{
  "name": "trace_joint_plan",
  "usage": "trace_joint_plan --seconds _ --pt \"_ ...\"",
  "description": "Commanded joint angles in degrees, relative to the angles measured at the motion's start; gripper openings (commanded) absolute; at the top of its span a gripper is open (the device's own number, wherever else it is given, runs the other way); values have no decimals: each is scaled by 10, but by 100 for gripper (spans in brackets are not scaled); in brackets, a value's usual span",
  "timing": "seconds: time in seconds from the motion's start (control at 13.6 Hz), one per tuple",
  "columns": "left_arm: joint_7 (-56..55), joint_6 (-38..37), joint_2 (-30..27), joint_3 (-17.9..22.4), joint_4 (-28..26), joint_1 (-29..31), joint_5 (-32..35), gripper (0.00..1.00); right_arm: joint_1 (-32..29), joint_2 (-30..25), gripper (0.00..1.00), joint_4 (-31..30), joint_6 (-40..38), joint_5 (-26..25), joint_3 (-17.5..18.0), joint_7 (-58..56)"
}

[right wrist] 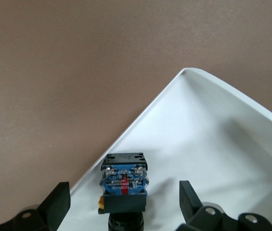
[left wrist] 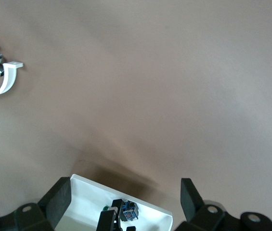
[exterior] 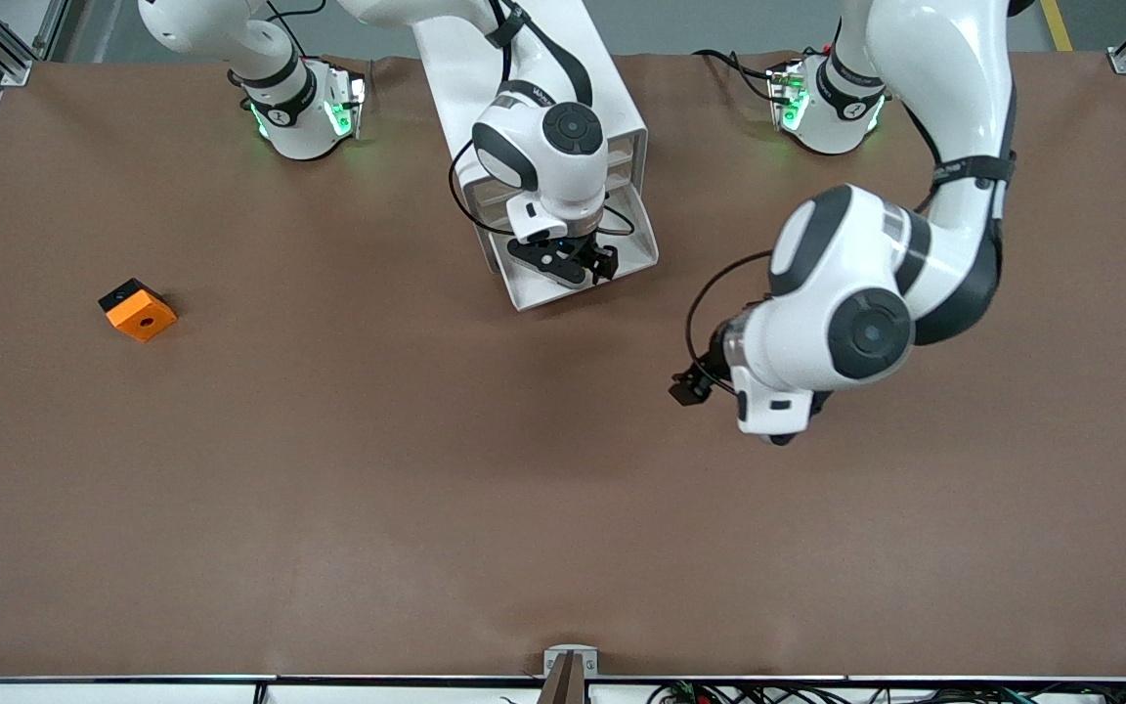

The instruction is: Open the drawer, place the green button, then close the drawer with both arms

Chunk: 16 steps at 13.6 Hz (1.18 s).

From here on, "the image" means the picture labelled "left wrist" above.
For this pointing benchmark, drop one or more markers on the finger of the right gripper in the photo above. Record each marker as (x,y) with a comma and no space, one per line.
(108,221)
(131,228)

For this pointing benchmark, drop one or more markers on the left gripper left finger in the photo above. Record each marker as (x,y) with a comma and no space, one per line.
(57,199)

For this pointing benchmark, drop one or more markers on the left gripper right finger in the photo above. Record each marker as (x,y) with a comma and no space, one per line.
(190,197)

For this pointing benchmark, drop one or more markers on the green push button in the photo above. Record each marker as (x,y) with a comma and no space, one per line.
(129,211)

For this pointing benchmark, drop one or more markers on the white rectangular tray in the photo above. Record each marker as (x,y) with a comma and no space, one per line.
(87,202)

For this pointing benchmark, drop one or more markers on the white curved bracket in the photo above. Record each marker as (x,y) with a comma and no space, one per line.
(8,81)

